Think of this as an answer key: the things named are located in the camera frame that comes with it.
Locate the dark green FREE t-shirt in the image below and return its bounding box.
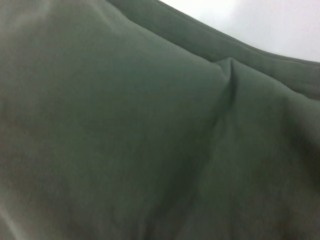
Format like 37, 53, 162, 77
0, 0, 320, 240

